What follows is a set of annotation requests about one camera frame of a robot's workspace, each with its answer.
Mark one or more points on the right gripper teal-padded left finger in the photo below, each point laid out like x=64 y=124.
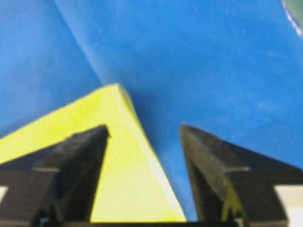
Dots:
x=53 y=184

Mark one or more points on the right gripper white-tipped right finger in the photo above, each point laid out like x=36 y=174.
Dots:
x=234 y=186

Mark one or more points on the yellow-green microfiber towel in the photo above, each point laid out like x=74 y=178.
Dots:
x=132 y=186

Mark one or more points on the blue table cloth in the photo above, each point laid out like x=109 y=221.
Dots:
x=233 y=68

